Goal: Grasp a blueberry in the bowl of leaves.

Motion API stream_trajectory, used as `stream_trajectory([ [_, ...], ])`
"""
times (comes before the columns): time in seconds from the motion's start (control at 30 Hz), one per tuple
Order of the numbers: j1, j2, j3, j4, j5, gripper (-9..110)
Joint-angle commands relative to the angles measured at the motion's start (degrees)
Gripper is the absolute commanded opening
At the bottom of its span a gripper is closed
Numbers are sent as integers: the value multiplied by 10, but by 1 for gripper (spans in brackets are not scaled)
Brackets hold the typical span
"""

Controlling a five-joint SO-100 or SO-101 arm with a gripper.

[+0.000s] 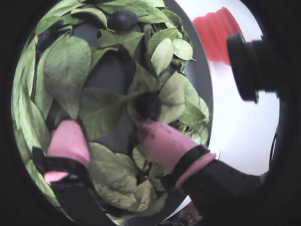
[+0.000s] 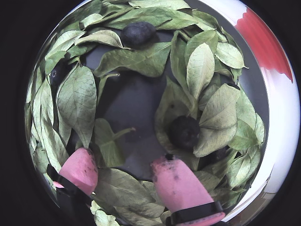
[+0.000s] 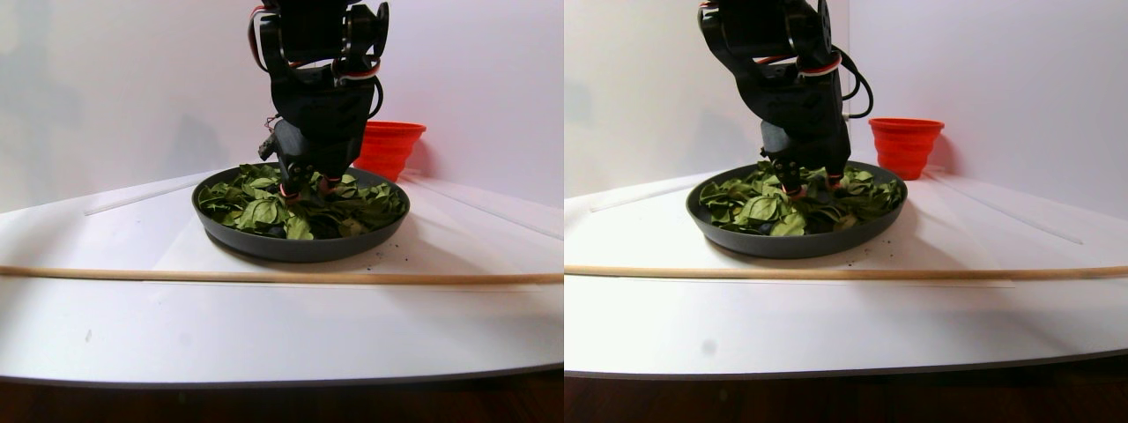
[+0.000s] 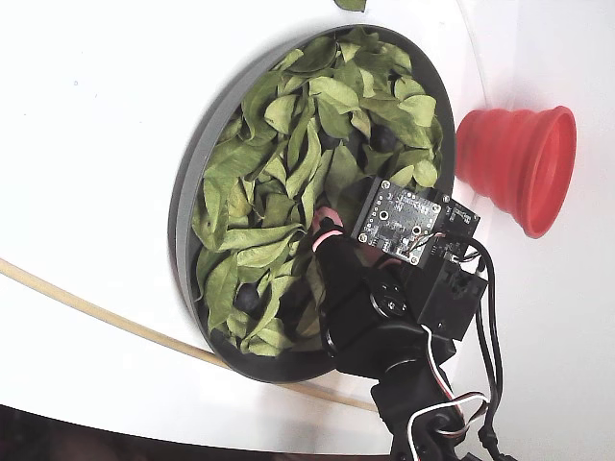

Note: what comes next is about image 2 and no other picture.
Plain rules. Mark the small round dark blueberry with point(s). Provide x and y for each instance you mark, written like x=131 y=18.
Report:
x=56 y=75

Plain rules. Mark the large round dark blueberry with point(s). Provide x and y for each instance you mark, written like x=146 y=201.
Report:
x=184 y=133

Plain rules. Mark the dried green leaf with stem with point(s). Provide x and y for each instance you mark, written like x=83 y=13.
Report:
x=105 y=143

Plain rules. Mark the oval dark blueberry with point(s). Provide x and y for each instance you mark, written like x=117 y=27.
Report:
x=138 y=33

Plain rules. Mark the pink padded gripper finger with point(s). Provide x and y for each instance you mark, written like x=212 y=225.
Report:
x=181 y=188
x=78 y=169

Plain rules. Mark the dark grey shallow bowl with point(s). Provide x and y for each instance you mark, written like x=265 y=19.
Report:
x=134 y=101

